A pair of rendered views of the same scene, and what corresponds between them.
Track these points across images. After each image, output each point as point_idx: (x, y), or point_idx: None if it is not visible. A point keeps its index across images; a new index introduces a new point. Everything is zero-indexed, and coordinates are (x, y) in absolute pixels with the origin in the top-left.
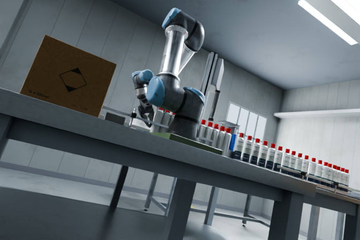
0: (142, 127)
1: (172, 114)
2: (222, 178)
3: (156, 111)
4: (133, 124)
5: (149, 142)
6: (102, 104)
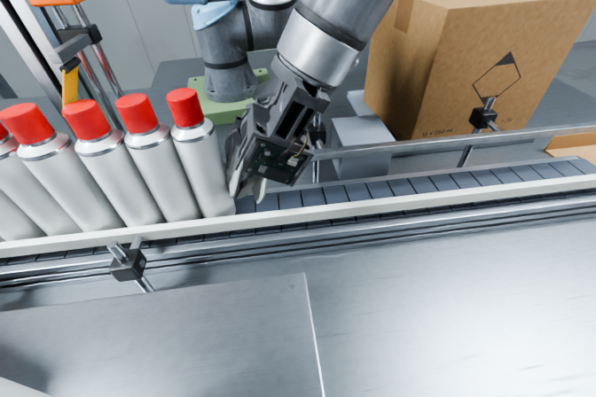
0: (263, 213)
1: (113, 129)
2: None
3: (215, 131)
4: (306, 207)
5: None
6: (366, 73)
